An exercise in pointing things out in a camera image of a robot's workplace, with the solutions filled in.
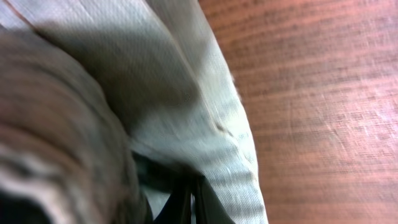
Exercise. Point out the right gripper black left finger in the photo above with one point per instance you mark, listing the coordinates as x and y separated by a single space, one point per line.
177 209

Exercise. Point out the light blue denim shorts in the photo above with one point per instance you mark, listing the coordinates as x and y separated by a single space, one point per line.
165 77

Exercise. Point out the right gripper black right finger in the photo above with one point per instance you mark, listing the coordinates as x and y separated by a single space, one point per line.
208 207

